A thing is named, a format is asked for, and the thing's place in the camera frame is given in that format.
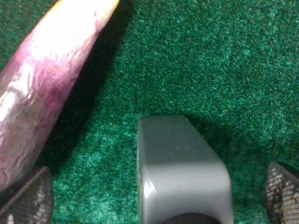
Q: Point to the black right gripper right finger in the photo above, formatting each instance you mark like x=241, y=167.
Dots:
x=282, y=193

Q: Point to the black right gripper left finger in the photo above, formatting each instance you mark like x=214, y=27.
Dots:
x=30, y=200

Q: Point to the grey pump soap bottle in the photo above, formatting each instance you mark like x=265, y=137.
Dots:
x=181, y=179

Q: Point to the purple eggplant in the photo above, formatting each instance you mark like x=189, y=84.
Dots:
x=37, y=80

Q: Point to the green velvet table cloth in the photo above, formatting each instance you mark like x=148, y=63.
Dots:
x=230, y=66

